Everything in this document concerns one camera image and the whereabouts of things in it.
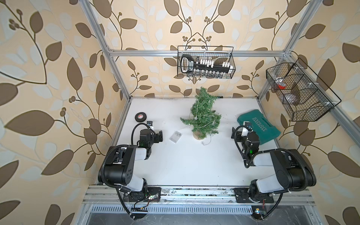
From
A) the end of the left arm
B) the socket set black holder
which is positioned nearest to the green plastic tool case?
the socket set black holder

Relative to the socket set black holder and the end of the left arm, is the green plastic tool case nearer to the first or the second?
the socket set black holder

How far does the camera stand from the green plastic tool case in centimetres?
95
